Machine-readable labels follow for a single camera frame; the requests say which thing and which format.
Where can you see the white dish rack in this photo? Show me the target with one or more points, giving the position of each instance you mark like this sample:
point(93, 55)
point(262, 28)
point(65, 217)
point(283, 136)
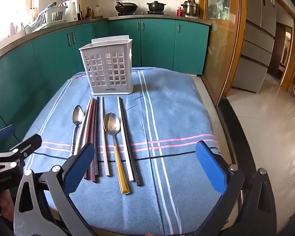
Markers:
point(43, 19)

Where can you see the wooden framed glass door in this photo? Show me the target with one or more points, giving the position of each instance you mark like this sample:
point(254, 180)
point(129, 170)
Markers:
point(218, 54)

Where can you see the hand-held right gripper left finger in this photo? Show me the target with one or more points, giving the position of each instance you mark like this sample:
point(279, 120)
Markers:
point(78, 168)

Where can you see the green kitchen cabinets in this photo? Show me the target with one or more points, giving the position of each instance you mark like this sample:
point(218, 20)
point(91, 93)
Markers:
point(51, 61)

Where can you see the white countertop appliance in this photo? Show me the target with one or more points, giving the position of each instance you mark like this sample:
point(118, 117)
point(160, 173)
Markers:
point(71, 8)

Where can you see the silver metal spoon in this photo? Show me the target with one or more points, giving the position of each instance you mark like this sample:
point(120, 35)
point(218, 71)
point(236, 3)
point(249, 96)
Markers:
point(78, 115)

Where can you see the white plastic bottle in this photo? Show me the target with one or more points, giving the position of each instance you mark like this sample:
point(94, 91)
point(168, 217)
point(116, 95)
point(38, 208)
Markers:
point(99, 11)

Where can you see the black cooking pot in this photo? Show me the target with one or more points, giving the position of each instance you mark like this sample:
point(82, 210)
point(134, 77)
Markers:
point(156, 7)

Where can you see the red canister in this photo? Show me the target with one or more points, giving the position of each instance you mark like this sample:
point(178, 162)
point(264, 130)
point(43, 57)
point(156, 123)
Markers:
point(179, 12)

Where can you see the gas stove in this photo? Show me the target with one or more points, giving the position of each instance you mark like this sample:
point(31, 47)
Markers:
point(140, 13)

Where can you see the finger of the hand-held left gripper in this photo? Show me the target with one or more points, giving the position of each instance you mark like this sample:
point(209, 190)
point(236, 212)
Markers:
point(5, 131)
point(19, 150)

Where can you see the white chopstick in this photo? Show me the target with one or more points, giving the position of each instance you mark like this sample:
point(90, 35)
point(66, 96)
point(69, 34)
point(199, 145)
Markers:
point(84, 121)
point(104, 137)
point(124, 137)

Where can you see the blue striped cloth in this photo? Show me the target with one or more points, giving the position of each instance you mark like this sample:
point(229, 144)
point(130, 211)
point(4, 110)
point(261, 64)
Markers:
point(177, 118)

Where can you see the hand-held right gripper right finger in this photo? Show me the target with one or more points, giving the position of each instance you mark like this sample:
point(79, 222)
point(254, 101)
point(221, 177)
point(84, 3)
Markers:
point(211, 169)

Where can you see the stainless steel pot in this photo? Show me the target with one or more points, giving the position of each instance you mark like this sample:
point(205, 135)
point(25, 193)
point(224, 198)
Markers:
point(189, 8)

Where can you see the grey refrigerator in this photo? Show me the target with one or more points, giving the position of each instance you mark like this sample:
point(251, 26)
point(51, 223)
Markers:
point(253, 54)

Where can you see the white plastic utensil holder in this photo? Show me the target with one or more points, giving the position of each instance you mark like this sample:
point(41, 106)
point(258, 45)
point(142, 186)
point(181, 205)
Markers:
point(98, 50)

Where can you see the pink bottle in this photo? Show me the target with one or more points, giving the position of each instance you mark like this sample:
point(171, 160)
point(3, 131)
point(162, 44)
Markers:
point(12, 29)

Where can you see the black wok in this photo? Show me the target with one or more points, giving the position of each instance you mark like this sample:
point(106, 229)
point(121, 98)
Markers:
point(126, 7)

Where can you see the dark glass bottle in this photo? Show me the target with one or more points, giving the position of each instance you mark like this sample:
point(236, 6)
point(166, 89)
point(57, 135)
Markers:
point(88, 13)

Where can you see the person's left hand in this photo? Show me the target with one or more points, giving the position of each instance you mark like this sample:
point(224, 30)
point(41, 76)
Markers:
point(5, 202)

